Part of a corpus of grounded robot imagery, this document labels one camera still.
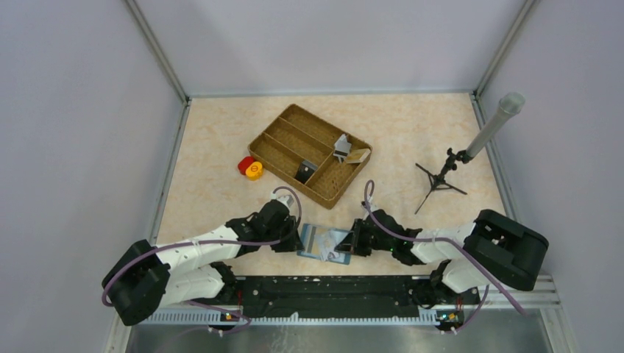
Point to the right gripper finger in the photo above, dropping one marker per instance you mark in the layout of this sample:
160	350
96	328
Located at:
345	245
356	229

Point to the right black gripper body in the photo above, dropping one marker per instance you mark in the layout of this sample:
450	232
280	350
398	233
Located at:
368	241

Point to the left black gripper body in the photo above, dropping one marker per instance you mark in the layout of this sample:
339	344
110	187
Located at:
271	234

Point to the silver patterned card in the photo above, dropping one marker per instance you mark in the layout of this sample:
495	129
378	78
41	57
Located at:
326	240

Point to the gold credit card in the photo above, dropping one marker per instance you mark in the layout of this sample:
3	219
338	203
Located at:
308	239

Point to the blue card holder wallet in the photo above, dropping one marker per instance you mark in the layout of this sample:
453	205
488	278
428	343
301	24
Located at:
317	257

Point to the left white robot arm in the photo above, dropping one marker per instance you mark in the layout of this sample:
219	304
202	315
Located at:
148	277

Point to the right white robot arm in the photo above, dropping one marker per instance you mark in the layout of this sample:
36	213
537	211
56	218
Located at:
491	249

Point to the black card in tray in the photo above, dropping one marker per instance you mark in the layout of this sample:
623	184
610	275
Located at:
305	171

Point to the gold card on tray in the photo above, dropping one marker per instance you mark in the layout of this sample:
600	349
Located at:
357	156

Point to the grey white card stand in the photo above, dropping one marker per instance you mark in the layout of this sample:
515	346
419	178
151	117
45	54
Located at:
342	148

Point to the orange cylinder block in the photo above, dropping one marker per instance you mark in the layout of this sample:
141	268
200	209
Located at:
254	171

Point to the red cylinder block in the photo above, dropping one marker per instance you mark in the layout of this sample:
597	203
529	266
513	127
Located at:
243	165

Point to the woven brown divided tray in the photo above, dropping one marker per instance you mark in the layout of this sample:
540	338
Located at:
296	135

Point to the grey microphone on tripod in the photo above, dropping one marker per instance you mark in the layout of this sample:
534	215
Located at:
508	107

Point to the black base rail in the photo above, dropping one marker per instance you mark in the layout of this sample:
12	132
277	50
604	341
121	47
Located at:
352	299

